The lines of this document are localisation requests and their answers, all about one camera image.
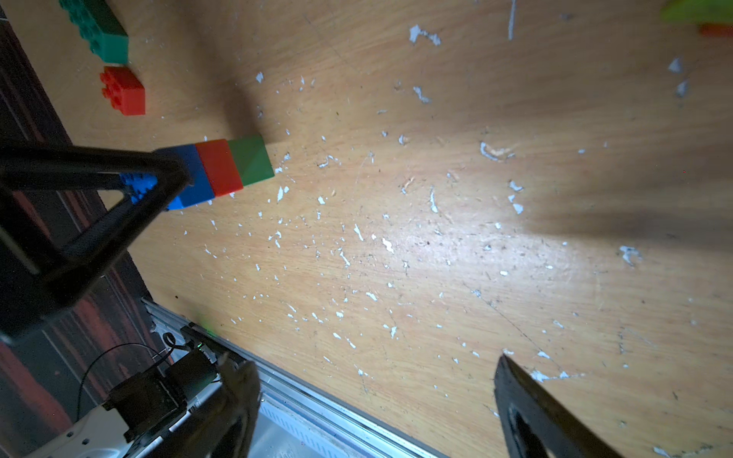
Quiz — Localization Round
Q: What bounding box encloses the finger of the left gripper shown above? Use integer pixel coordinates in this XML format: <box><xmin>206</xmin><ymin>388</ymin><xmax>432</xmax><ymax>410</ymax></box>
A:
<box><xmin>1</xmin><ymin>145</ymin><xmax>192</xmax><ymax>344</ymax></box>

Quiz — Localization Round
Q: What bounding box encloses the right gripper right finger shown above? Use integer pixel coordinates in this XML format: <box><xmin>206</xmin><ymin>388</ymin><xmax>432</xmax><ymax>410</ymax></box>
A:
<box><xmin>494</xmin><ymin>355</ymin><xmax>620</xmax><ymax>458</ymax></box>

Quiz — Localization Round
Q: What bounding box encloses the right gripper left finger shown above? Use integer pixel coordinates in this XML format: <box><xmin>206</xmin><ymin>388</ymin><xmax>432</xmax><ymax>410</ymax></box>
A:
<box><xmin>148</xmin><ymin>361</ymin><xmax>261</xmax><ymax>457</ymax></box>

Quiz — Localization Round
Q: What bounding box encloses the small red 2x2 lego brick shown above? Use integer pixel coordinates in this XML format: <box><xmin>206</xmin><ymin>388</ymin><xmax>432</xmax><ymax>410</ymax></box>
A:
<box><xmin>99</xmin><ymin>66</ymin><xmax>146</xmax><ymax>116</ymax></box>

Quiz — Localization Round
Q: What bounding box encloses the blue 2x4 lego brick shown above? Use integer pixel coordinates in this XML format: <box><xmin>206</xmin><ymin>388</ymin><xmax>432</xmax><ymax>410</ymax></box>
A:
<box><xmin>119</xmin><ymin>142</ymin><xmax>217</xmax><ymax>212</ymax></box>

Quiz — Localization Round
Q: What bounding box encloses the red 2x4 lego brick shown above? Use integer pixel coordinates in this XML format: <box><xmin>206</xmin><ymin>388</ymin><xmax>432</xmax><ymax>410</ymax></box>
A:
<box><xmin>195</xmin><ymin>139</ymin><xmax>244</xmax><ymax>198</ymax></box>

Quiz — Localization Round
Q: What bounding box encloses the dark green 2x4 lego brick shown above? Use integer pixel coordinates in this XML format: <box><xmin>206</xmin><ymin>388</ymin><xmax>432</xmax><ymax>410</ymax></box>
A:
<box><xmin>58</xmin><ymin>0</ymin><xmax>129</xmax><ymax>66</ymax></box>

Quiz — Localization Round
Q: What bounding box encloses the lime green 2x2 lego brick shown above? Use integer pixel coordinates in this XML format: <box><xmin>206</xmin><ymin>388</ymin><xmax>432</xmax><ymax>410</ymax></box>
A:
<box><xmin>660</xmin><ymin>0</ymin><xmax>732</xmax><ymax>25</ymax></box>

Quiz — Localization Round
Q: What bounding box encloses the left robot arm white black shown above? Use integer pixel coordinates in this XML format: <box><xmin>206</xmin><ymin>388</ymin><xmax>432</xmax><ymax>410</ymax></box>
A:
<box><xmin>1</xmin><ymin>141</ymin><xmax>216</xmax><ymax>457</ymax></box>

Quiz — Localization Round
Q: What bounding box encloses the aluminium front rail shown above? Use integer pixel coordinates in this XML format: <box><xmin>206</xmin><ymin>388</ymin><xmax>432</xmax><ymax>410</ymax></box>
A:
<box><xmin>142</xmin><ymin>298</ymin><xmax>444</xmax><ymax>457</ymax></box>

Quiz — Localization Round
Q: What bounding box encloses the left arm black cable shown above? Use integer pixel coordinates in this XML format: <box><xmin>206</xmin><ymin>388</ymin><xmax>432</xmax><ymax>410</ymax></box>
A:
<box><xmin>75</xmin><ymin>331</ymin><xmax>179</xmax><ymax>422</ymax></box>

